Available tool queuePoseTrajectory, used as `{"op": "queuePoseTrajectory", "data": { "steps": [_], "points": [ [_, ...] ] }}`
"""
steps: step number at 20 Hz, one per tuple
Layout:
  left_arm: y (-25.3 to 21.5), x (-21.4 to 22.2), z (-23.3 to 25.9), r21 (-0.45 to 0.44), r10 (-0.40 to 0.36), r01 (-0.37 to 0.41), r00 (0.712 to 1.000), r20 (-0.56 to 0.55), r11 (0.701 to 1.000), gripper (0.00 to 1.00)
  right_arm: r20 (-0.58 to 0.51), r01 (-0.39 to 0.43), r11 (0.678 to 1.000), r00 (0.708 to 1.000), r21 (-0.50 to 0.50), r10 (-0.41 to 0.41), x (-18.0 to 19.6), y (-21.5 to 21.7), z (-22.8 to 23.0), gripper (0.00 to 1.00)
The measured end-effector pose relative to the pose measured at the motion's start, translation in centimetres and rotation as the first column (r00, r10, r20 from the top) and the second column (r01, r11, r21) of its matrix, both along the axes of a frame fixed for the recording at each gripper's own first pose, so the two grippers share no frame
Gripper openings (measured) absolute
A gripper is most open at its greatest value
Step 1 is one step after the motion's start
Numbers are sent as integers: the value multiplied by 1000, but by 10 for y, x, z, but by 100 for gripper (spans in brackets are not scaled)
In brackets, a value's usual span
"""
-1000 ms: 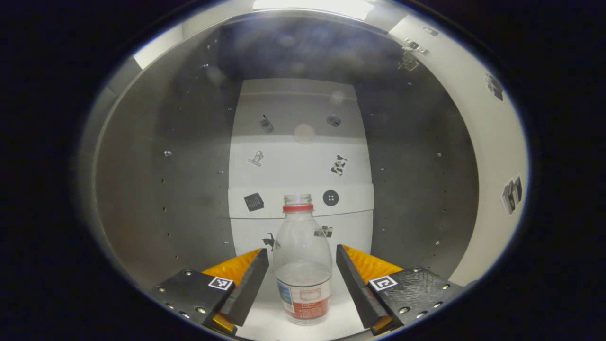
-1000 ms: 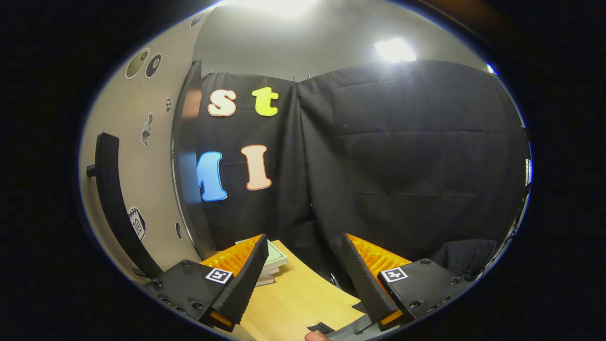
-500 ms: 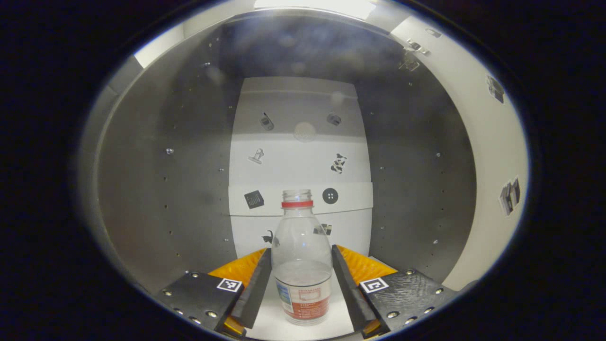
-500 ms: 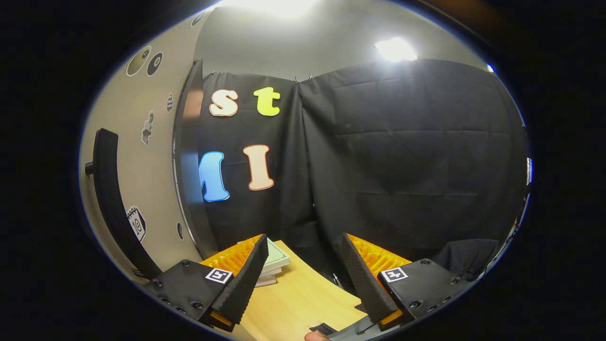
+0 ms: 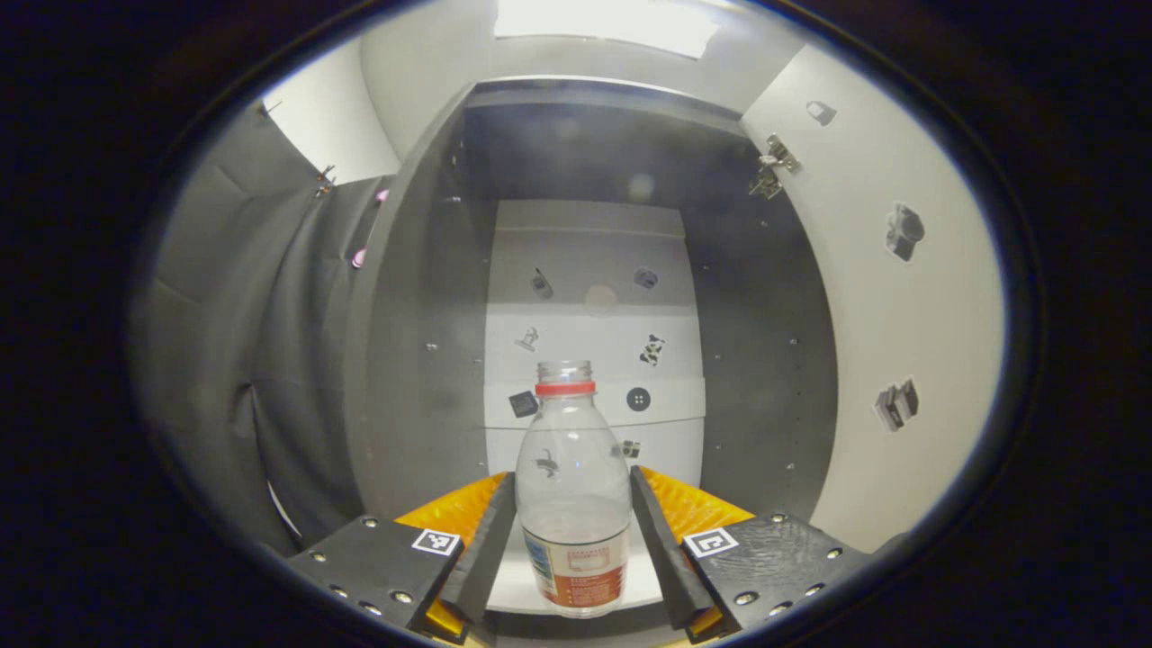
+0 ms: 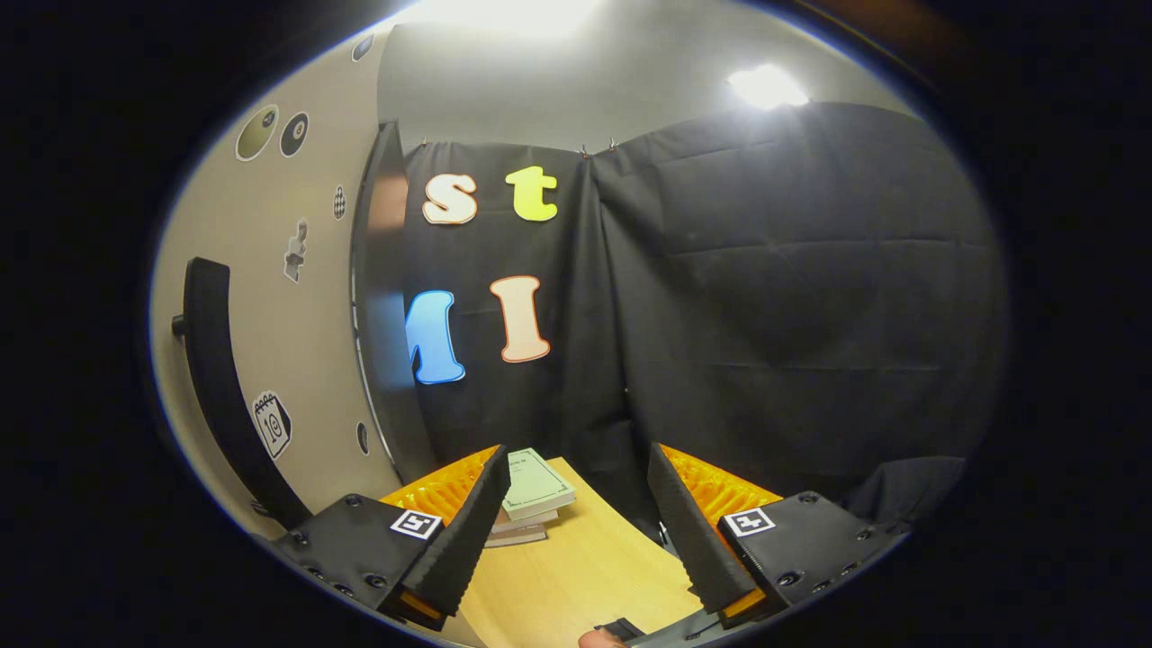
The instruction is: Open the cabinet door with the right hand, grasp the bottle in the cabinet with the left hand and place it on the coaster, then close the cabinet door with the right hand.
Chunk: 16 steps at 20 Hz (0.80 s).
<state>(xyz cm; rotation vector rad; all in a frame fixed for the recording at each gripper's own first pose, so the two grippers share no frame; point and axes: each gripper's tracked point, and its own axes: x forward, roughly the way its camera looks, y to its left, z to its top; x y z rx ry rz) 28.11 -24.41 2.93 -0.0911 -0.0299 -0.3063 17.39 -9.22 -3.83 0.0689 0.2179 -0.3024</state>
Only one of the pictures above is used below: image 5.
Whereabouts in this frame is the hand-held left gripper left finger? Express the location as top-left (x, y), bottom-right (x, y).
top-left (288, 471), bottom-right (518, 644)

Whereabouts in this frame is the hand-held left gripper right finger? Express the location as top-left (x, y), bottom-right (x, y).
top-left (630, 465), bottom-right (872, 642)

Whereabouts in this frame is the clear plastic bottle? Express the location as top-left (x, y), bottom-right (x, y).
top-left (516, 360), bottom-right (634, 619)

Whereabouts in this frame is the dark grey cabinet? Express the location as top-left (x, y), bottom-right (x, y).
top-left (346, 76), bottom-right (842, 631)

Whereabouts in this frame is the metal door hinge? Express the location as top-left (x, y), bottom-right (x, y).
top-left (749, 133), bottom-right (802, 201)

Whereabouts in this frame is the black backdrop cloth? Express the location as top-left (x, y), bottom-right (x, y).
top-left (130, 99), bottom-right (397, 559)

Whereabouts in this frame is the ceiling light panel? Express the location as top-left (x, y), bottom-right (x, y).
top-left (493, 0), bottom-right (721, 59)

